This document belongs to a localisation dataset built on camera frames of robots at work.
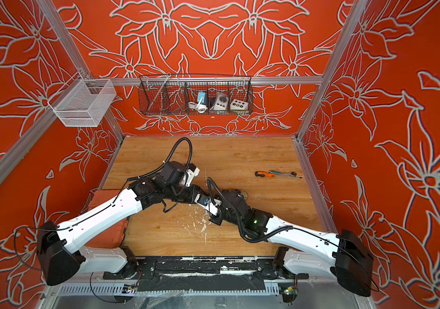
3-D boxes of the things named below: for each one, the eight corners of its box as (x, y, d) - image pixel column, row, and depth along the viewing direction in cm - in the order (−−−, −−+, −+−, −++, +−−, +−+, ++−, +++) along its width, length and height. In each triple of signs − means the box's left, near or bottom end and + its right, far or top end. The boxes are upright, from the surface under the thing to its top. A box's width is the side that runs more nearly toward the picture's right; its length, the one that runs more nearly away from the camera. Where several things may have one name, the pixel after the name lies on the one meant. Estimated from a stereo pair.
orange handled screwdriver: (255, 176, 103) (256, 172, 101) (255, 174, 104) (256, 171, 101) (299, 178, 102) (301, 174, 100) (298, 176, 103) (300, 172, 100)
